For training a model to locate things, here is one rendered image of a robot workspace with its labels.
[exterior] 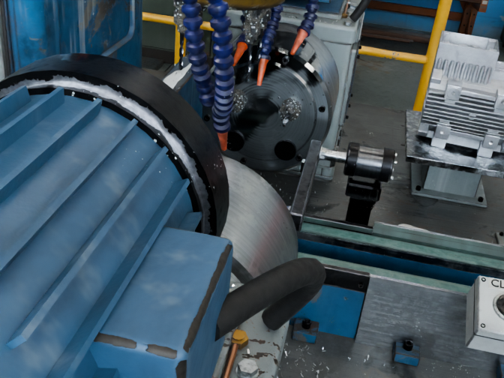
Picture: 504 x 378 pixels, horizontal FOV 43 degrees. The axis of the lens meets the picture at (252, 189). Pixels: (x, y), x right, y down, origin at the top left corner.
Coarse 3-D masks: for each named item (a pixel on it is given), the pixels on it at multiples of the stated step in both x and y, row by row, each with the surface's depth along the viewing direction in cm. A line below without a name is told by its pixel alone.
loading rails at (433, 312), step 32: (320, 224) 108; (352, 224) 108; (384, 224) 107; (320, 256) 100; (352, 256) 107; (384, 256) 105; (416, 256) 104; (448, 256) 104; (480, 256) 105; (352, 288) 97; (384, 288) 95; (416, 288) 94; (448, 288) 96; (320, 320) 101; (352, 320) 100; (384, 320) 98; (416, 320) 97; (448, 320) 95; (416, 352) 98; (448, 352) 98; (480, 352) 97
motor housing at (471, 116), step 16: (496, 64) 133; (464, 80) 132; (496, 80) 132; (432, 96) 132; (464, 96) 131; (480, 96) 130; (432, 112) 134; (448, 112) 132; (464, 112) 133; (480, 112) 131; (496, 112) 130; (432, 128) 139; (464, 128) 135; (480, 128) 133; (496, 128) 132; (464, 144) 139
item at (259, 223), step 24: (240, 168) 73; (240, 192) 69; (264, 192) 72; (240, 216) 66; (264, 216) 69; (288, 216) 75; (240, 240) 63; (264, 240) 67; (288, 240) 73; (240, 264) 61; (264, 264) 64
